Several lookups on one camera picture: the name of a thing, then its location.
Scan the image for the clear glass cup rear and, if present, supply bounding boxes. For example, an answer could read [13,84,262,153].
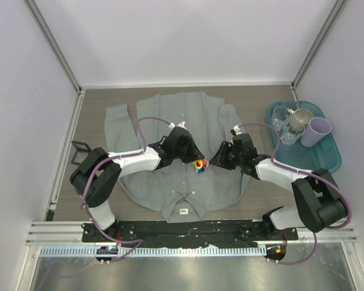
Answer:
[271,106,294,132]

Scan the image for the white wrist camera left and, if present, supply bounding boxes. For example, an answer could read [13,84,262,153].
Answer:
[168,121,186,130]

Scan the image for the colourful pompom flower brooch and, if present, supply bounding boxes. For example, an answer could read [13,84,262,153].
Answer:
[193,159,209,174]

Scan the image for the lilac plastic cup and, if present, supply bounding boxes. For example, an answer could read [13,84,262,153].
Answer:
[300,117,332,147]

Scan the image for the clear glass cup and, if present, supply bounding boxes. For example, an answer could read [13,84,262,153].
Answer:
[280,119,305,145]
[271,106,294,132]

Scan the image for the slotted cable duct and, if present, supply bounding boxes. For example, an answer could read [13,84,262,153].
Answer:
[39,244,266,258]

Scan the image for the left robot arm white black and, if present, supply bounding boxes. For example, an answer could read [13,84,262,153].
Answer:
[69,126,204,242]

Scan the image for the teal plastic tray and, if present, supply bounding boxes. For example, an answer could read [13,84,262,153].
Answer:
[266,101,343,176]

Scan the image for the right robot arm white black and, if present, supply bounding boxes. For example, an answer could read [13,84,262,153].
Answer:
[209,133,352,239]

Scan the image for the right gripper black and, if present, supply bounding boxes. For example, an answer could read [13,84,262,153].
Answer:
[209,141,244,170]

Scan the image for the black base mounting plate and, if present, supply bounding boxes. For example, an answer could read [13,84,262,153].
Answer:
[81,219,300,248]

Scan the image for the metal cup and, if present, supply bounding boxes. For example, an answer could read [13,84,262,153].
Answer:
[288,109,314,133]

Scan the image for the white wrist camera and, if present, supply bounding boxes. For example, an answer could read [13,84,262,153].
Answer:
[168,121,186,130]
[231,125,243,136]

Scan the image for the small black frame stand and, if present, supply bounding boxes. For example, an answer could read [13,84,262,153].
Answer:
[70,141,92,166]

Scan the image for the grey button-up shirt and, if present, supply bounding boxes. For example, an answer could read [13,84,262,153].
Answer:
[104,92,250,223]

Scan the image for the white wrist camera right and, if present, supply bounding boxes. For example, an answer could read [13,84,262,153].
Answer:
[231,125,243,136]

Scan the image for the clear glass cup front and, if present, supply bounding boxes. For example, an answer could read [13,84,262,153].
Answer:
[280,119,305,145]

